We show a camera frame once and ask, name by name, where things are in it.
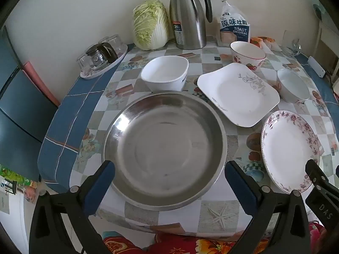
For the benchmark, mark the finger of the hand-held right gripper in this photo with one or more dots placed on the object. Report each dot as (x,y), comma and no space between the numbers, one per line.
(315,173)

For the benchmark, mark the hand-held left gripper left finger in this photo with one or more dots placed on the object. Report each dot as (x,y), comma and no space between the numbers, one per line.
(99,187)

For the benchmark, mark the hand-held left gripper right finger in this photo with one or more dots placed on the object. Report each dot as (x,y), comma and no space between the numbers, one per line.
(241,187)

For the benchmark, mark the pink floral round plate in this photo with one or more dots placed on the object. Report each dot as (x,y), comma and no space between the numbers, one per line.
(286,148)

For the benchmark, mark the stainless steel basin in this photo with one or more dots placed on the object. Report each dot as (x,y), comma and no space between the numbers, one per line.
(164,150)

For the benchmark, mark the plain white round bowl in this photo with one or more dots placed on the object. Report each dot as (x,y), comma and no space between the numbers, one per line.
(291,84)

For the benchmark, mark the white square plate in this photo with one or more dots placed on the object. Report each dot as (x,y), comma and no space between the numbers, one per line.
(238,92)

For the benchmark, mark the white square bowl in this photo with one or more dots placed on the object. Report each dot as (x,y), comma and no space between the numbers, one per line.
(164,70)

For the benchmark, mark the strawberry print bowl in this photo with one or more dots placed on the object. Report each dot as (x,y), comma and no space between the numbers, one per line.
(246,51)

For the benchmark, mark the red floral clothing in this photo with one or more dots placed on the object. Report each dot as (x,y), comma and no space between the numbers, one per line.
(185,244)

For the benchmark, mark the green printed packet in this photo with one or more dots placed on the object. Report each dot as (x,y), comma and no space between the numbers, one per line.
(13,176)

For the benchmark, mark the white power strip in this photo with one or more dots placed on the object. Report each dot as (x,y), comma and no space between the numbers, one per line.
(316,67)

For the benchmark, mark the white oval tray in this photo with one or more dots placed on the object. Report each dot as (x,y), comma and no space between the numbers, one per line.
(92,74)

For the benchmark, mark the pink board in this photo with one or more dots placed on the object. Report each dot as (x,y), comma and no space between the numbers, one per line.
(39,82)

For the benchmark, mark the small glass cup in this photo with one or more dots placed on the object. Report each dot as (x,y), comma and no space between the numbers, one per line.
(83,63)
(116,42)

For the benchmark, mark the glass pitcher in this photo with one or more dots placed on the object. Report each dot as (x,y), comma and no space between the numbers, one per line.
(296,47)

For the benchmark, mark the white wooden cabinet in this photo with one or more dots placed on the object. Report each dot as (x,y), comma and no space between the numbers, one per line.
(328,45)

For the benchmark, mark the glass teapot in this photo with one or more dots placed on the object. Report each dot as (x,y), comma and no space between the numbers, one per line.
(102,54)

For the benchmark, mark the tall drinking glass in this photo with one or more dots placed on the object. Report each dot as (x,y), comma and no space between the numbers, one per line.
(287,41)

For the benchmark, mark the clear orange snack packet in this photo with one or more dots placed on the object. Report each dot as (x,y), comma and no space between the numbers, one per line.
(272,43)

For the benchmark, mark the teal cloth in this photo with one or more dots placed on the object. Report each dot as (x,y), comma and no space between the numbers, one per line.
(319,10)

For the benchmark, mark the toast bread bag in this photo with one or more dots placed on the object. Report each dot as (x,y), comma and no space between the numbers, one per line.
(234,23)

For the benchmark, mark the napa cabbage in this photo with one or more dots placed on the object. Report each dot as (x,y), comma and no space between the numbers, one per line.
(148,23)

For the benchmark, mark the stainless steel thermos jug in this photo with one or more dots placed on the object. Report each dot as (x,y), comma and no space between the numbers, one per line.
(188,21)

